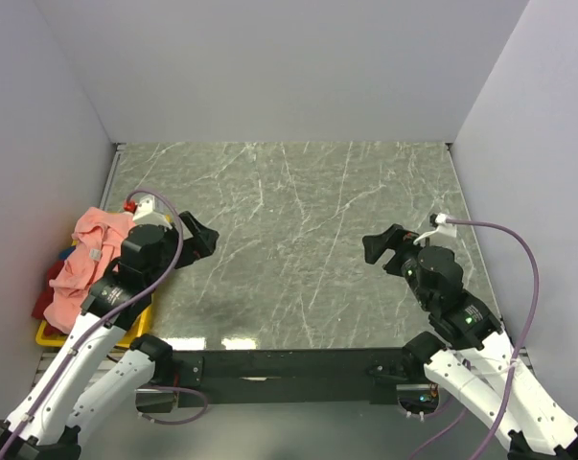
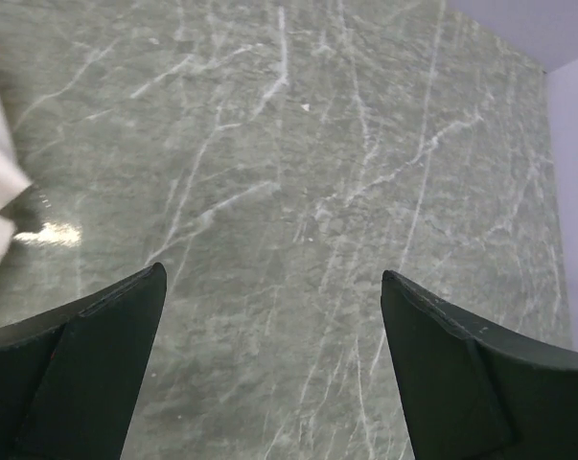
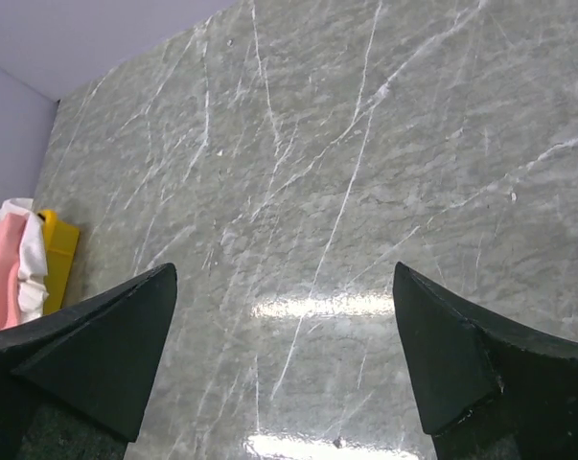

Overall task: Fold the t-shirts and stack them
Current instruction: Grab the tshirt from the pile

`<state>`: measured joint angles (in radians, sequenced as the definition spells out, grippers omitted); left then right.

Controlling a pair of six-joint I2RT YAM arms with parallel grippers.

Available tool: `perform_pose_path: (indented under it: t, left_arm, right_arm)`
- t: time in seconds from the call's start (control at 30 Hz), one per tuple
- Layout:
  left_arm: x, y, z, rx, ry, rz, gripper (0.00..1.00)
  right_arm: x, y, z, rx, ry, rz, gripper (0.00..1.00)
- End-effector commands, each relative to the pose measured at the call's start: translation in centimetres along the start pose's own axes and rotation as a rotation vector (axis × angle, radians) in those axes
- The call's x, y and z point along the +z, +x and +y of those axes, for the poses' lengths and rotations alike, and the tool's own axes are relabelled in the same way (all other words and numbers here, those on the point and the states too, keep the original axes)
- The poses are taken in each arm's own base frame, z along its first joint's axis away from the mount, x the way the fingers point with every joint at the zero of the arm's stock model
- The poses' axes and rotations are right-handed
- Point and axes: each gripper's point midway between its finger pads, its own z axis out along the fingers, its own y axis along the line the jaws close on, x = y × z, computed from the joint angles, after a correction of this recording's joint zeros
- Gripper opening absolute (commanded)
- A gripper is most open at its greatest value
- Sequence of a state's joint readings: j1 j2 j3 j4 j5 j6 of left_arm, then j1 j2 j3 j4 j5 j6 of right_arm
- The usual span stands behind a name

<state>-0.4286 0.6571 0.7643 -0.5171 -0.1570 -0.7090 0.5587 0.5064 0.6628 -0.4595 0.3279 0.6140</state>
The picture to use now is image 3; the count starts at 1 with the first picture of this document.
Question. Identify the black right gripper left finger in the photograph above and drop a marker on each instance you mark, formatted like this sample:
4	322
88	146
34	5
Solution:
75	384

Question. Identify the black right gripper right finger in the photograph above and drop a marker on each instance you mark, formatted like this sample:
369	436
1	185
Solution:
486	387

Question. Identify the pink t shirt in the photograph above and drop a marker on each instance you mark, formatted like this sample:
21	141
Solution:
11	230

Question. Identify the white t shirt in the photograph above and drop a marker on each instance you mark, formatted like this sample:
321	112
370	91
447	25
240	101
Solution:
33	268

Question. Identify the yellow plastic bin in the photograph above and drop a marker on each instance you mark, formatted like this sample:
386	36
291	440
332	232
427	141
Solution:
60	240

